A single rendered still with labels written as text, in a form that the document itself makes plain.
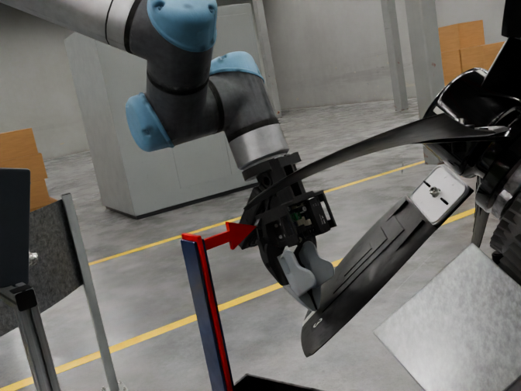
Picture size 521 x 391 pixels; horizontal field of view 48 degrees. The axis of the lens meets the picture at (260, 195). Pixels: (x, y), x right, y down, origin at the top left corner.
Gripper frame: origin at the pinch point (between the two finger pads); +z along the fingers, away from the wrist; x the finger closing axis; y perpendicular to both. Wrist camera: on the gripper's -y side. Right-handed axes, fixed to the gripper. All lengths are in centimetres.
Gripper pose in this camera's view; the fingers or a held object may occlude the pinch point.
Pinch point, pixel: (308, 302)
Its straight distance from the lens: 82.3
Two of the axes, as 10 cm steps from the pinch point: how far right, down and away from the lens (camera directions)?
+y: 5.4, -2.5, -8.1
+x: 7.6, -2.6, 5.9
